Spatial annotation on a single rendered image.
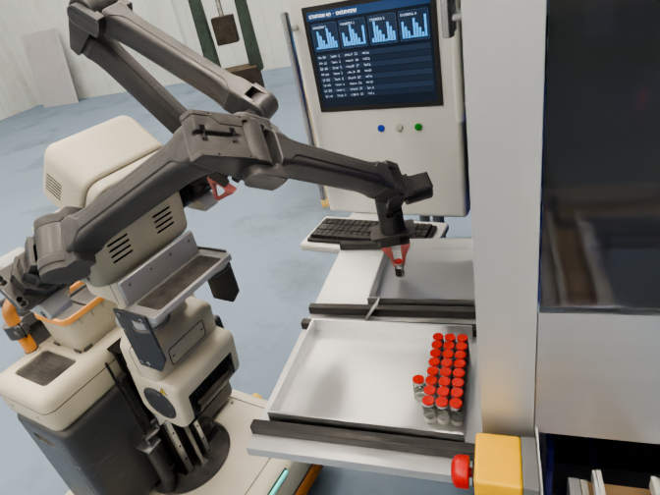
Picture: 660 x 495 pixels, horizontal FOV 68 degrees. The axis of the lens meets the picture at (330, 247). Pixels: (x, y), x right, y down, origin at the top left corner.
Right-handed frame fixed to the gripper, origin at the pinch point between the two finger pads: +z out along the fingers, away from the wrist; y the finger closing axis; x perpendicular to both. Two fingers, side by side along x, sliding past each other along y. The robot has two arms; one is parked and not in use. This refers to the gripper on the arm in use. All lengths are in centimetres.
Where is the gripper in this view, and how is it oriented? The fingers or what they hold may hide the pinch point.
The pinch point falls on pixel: (398, 261)
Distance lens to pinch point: 118.9
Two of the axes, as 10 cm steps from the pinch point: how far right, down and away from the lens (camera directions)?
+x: 0.2, -5.1, 8.6
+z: 2.2, 8.4, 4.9
